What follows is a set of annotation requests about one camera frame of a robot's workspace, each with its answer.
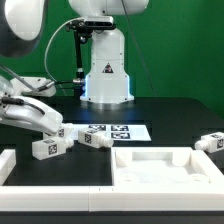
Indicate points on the white U-shaped fence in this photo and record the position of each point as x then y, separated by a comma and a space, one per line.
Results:
95, 198

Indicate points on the black camera on stand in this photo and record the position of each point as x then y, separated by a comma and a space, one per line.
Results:
83, 28

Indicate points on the white sheet with markers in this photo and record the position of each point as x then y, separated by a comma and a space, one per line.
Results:
124, 132

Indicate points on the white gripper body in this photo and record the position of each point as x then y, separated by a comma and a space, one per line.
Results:
19, 108

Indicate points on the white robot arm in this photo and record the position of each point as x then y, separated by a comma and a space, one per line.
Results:
99, 50

